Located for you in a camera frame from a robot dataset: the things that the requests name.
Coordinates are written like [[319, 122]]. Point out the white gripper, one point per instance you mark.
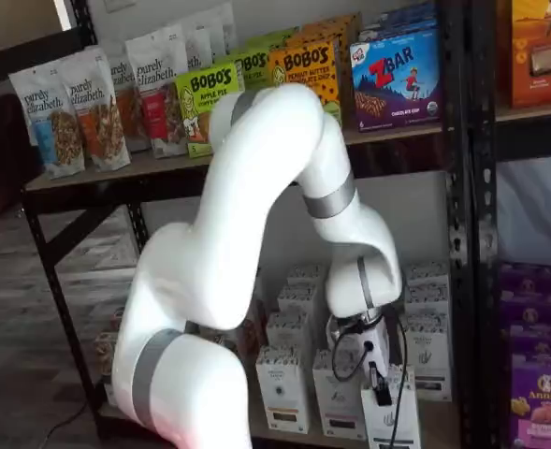
[[350, 355]]

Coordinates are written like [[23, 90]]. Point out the white tea box green strip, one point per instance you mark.
[[427, 360], [410, 421], [427, 299], [427, 273]]

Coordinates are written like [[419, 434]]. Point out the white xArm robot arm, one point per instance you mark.
[[219, 234]]

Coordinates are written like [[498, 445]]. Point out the white tea box pink strip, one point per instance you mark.
[[336, 407]]

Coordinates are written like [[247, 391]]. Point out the small snack box brown print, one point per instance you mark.
[[252, 341]]

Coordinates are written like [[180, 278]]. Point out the purple Annie's box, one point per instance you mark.
[[527, 278], [537, 341], [532, 311], [541, 411]]

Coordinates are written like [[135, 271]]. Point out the black metal shelf rack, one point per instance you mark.
[[483, 210], [462, 140]]

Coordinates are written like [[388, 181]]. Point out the small white snack box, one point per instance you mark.
[[106, 346]]

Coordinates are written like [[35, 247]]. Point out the blue Z Bar box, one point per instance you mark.
[[396, 84], [396, 21]]

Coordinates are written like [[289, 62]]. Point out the orange Bobo's box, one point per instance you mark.
[[347, 70], [303, 61]]

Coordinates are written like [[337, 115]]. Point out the green Bobo's apple pie box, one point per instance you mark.
[[200, 93]]

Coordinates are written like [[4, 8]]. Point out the orange cracker box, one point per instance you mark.
[[541, 56]]

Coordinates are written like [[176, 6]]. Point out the Purely Elizabeth bag red label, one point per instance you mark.
[[160, 93]]

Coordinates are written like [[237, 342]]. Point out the Purely Elizabeth bag orange label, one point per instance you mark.
[[130, 107], [97, 117]]

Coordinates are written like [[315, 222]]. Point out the white Purely Elizabeth bag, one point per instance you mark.
[[223, 28], [198, 44]]

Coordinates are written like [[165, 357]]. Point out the Purely Elizabeth bag blue label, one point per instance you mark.
[[46, 121]]

